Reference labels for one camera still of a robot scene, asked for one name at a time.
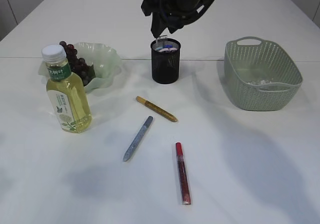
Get black mesh pen holder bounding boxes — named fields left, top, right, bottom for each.
left=150, top=38, right=181, bottom=85

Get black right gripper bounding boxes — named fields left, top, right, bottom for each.
left=141, top=0, right=211, bottom=38

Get gold glitter pen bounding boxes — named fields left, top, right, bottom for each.
left=135, top=96, right=178, bottom=123

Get blue-grey glitter pen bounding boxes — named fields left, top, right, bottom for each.
left=122, top=116, right=154, bottom=162

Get clear plastic sheet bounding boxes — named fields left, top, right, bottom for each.
left=246, top=79, right=272, bottom=86

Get yellow tea bottle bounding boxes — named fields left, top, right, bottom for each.
left=41, top=44, right=92, bottom=133

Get blue scissors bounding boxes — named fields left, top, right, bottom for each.
left=162, top=44, right=173, bottom=49

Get clear plastic ruler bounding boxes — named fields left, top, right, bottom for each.
left=153, top=35, right=168, bottom=51

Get green woven plastic basket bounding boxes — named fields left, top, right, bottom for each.
left=224, top=36, right=303, bottom=112

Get red glitter pen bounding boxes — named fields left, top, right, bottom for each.
left=175, top=142, right=192, bottom=205

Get pink scissors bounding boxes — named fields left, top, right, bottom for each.
left=156, top=47, right=178, bottom=54

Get purple artificial grape bunch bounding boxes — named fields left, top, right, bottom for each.
left=59, top=41, right=96, bottom=87

